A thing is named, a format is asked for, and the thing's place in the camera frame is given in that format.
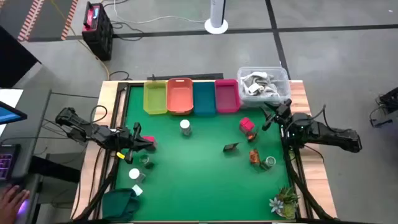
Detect dark green cloth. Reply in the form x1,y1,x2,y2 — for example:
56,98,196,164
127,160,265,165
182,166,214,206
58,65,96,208
101,188,141,222

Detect pink plastic bin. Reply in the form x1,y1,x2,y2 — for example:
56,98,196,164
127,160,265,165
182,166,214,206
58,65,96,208
214,78,242,114

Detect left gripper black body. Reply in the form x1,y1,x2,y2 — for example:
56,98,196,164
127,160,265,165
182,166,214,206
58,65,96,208
118,123,142,164

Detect black cable bundle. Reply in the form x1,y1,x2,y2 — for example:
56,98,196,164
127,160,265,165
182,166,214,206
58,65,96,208
281,149,335,222
73,146,121,223

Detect person's hand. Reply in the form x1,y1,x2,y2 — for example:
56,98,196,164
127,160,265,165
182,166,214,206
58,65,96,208
0,184,31,224

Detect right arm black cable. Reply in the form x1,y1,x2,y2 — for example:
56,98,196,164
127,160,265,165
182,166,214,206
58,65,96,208
310,104,327,125

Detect grey white cloth pile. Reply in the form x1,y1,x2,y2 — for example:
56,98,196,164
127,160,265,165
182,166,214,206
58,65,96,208
242,71,280,100

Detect grey mat orange striped edges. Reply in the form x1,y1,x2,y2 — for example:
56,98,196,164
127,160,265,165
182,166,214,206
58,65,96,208
0,0,80,43

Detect white tower fan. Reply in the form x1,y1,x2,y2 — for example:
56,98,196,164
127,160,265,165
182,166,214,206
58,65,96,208
204,0,229,35

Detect orange plastic bin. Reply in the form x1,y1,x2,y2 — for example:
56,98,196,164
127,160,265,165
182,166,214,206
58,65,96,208
165,77,194,116

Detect computer monitor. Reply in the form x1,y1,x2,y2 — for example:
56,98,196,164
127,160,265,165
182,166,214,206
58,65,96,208
0,101,28,126

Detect yellow floor cable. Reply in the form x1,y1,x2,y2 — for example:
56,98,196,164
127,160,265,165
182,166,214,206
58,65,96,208
49,0,111,81

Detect green lid spice jar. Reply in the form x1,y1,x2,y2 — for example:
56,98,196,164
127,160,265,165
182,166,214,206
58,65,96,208
260,155,277,171
139,154,155,170

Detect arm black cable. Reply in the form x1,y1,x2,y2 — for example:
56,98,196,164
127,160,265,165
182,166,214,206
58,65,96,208
89,105,108,125
310,104,327,125

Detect white lid spice jar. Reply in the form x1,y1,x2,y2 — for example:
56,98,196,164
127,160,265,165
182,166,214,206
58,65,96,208
179,119,192,137
128,167,146,184

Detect black flat strip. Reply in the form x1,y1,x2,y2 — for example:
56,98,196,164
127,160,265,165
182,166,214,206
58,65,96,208
146,73,224,81

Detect red device on crate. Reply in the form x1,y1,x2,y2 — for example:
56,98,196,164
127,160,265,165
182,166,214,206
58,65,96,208
82,3,102,32

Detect black red battery box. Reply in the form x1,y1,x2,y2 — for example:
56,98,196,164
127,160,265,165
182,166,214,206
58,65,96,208
81,1,114,62

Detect white floor cable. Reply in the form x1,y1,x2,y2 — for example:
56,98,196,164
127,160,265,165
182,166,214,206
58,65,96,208
113,0,208,25

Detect clear plastic storage bin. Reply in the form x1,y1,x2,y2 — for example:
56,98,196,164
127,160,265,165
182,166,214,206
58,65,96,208
237,66,292,108

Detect green table mat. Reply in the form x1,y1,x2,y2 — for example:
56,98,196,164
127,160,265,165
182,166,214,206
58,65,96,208
114,85,292,222

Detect yellow-green plastic bin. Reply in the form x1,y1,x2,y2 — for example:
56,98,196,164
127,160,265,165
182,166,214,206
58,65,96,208
143,80,169,115

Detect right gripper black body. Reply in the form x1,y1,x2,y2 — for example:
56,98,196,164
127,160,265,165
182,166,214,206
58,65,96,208
272,100,293,125

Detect grey desk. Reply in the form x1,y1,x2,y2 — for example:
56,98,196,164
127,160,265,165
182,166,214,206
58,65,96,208
0,88,52,187

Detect black floor cable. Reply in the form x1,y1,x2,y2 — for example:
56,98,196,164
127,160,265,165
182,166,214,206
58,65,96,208
111,20,146,42
108,70,131,82

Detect blue plastic bin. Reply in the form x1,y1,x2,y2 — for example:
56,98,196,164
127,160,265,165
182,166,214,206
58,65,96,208
192,81,218,117

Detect artificial succulent plant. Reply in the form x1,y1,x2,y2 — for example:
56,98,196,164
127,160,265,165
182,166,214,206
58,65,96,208
269,185,301,220

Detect brown spice pouch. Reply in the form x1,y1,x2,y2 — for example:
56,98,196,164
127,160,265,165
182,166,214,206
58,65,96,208
222,142,241,153

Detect black equipment with cables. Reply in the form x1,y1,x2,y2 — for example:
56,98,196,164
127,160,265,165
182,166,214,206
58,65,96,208
369,86,398,128

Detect backlit black keyboard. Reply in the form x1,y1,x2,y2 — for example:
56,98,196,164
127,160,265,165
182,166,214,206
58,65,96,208
0,143,21,183

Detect black board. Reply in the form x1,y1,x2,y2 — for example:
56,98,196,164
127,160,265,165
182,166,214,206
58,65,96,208
0,24,42,89

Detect white paper sheet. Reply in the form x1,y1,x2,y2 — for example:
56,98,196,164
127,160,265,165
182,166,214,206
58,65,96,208
0,88,24,108

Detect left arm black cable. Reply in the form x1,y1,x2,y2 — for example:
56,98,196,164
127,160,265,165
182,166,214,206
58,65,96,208
89,105,108,125

